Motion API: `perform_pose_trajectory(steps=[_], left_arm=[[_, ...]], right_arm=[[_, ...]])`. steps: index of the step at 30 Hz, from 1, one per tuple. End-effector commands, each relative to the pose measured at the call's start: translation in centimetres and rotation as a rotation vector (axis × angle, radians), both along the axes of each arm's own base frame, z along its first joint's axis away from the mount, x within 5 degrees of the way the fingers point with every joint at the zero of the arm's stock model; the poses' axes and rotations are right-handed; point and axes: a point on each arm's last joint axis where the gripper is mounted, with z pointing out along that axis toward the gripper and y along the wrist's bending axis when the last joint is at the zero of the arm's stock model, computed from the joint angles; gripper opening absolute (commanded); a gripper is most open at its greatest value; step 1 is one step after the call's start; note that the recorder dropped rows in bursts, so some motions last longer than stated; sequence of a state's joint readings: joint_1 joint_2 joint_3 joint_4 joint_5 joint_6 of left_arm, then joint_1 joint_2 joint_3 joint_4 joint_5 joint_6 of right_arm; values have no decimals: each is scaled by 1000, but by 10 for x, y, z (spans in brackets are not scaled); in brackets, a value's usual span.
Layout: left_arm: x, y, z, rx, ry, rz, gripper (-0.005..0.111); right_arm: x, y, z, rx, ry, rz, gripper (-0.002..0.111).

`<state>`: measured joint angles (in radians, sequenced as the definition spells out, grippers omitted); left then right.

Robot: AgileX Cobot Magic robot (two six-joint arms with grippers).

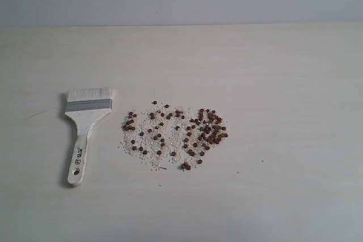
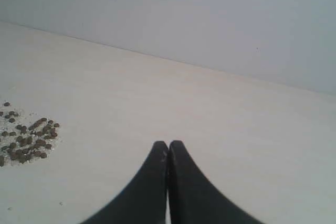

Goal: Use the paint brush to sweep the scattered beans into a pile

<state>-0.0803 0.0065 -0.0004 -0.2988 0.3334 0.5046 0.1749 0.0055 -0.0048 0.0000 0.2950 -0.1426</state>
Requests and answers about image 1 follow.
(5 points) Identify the white wooden paint brush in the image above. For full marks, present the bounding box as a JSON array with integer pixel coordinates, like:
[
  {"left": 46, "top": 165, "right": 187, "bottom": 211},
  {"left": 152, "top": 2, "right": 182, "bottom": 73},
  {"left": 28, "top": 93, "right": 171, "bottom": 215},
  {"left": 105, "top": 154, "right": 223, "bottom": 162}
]
[{"left": 64, "top": 87, "right": 113, "bottom": 187}]

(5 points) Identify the pile of beans and grains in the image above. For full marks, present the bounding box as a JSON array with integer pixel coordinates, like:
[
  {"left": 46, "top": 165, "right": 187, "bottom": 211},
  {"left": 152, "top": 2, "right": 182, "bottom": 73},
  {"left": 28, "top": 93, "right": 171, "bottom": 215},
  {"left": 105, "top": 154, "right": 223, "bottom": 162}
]
[{"left": 119, "top": 101, "right": 229, "bottom": 171}]

